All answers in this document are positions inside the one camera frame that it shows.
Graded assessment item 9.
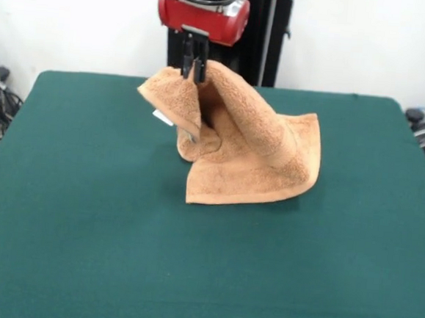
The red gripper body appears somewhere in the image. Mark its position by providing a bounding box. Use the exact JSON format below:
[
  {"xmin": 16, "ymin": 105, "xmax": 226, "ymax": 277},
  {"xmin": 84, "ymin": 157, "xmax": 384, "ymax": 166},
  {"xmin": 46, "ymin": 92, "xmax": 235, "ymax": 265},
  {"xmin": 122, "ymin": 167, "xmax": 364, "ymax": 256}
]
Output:
[{"xmin": 154, "ymin": 0, "xmax": 252, "ymax": 48}]

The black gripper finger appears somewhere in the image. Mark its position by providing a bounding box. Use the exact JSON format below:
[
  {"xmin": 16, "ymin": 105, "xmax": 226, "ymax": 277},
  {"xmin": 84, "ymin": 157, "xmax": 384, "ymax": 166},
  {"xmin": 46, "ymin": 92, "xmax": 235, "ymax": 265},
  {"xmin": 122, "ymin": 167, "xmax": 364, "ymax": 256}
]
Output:
[
  {"xmin": 192, "ymin": 37, "xmax": 210, "ymax": 84},
  {"xmin": 180, "ymin": 32, "xmax": 197, "ymax": 80}
]

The tan terry towel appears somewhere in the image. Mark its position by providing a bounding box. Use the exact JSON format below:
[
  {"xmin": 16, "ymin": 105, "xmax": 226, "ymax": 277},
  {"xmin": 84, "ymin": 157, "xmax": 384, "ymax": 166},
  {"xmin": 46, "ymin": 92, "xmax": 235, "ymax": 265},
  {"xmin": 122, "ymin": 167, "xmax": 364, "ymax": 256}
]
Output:
[{"xmin": 128, "ymin": 54, "xmax": 329, "ymax": 214}]

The dark green table cloth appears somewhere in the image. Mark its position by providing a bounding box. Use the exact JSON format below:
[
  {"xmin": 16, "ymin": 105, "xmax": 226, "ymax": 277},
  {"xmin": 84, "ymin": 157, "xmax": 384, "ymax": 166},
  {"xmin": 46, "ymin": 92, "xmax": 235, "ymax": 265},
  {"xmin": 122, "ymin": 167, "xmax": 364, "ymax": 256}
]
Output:
[{"xmin": 0, "ymin": 65, "xmax": 425, "ymax": 318}]

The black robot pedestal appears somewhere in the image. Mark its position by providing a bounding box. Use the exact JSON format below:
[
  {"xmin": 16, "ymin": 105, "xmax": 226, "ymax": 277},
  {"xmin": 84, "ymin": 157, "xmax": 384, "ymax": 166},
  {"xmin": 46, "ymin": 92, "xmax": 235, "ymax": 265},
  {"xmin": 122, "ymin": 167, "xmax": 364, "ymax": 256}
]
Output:
[{"xmin": 163, "ymin": 0, "xmax": 296, "ymax": 89}]

